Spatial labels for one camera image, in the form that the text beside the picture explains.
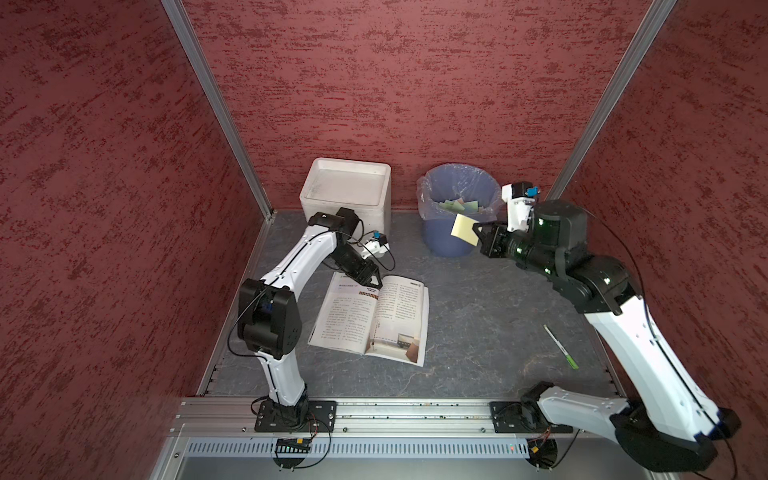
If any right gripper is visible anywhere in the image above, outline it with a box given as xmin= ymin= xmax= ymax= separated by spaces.
xmin=472 ymin=217 xmax=560 ymax=274

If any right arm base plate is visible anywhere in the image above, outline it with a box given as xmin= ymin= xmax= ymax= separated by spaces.
xmin=489 ymin=401 xmax=574 ymax=435

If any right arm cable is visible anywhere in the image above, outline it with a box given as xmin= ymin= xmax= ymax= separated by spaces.
xmin=524 ymin=427 xmax=580 ymax=470

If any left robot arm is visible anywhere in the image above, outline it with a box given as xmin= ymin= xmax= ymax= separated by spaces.
xmin=233 ymin=207 xmax=383 ymax=430

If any white three-drawer box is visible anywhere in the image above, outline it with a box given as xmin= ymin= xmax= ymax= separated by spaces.
xmin=299 ymin=157 xmax=392 ymax=235

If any aluminium front rail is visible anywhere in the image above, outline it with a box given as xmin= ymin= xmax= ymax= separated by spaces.
xmin=170 ymin=397 xmax=658 ymax=439

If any corner aluminium post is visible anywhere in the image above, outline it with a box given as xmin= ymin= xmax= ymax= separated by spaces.
xmin=546 ymin=0 xmax=677 ymax=200
xmin=161 ymin=0 xmax=274 ymax=221

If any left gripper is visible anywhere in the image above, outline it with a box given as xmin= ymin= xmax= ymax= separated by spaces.
xmin=328 ymin=242 xmax=381 ymax=290

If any left corner aluminium post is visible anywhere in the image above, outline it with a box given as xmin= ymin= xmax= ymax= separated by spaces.
xmin=161 ymin=0 xmax=274 ymax=221

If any clear bin liner bag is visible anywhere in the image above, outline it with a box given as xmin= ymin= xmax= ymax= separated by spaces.
xmin=416 ymin=163 xmax=504 ymax=226

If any green pen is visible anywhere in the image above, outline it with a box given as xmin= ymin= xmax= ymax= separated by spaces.
xmin=543 ymin=325 xmax=579 ymax=370

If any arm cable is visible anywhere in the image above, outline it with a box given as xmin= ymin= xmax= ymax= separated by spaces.
xmin=269 ymin=413 xmax=331 ymax=472
xmin=524 ymin=427 xmax=580 ymax=470

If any magazine book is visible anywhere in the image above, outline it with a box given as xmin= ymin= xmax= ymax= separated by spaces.
xmin=308 ymin=272 xmax=429 ymax=367

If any discarded sticky notes pile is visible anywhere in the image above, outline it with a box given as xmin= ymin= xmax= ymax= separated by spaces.
xmin=439 ymin=198 xmax=480 ymax=215

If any right corner aluminium post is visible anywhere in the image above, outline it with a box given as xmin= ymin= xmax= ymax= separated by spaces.
xmin=546 ymin=0 xmax=677 ymax=200

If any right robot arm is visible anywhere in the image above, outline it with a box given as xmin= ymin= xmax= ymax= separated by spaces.
xmin=472 ymin=200 xmax=741 ymax=475

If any yellow sticky note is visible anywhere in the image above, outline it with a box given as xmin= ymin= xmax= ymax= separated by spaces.
xmin=450 ymin=214 xmax=479 ymax=246

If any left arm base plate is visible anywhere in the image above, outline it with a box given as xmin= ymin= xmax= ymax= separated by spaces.
xmin=252 ymin=399 xmax=338 ymax=434

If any blue trash bin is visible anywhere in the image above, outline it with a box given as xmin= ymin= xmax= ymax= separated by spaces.
xmin=422 ymin=164 xmax=499 ymax=258

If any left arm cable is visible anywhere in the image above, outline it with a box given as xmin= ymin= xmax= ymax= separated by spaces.
xmin=269 ymin=413 xmax=331 ymax=472

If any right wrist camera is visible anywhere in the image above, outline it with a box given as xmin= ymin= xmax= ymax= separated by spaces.
xmin=501 ymin=181 xmax=540 ymax=232

